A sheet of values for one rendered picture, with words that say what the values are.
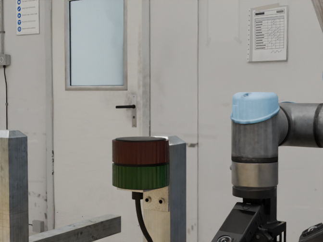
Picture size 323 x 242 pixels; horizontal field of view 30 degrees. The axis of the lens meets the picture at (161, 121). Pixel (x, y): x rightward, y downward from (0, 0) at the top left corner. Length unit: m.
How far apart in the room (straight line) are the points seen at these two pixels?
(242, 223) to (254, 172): 0.08
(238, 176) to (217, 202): 2.77
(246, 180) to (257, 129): 0.08
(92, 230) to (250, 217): 0.26
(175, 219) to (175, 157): 0.07
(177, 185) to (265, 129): 0.31
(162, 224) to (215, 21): 3.08
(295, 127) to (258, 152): 0.10
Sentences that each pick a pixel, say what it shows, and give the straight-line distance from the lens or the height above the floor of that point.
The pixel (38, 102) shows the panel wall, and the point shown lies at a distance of 4.66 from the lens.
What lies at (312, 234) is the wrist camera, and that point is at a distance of 0.68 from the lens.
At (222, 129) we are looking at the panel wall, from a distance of 3.66.
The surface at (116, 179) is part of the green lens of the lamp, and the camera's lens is 0.62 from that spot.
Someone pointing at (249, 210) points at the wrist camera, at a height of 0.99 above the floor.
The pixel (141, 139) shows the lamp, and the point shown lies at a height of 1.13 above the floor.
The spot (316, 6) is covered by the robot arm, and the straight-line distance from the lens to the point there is 1.29.
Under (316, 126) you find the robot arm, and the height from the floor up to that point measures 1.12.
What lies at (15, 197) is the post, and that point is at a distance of 0.83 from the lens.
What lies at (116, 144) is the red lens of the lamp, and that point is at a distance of 0.62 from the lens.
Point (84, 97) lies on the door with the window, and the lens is 4.33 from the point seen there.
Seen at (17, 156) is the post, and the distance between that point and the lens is 0.82.
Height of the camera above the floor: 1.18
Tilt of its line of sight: 3 degrees down
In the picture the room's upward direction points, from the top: straight up
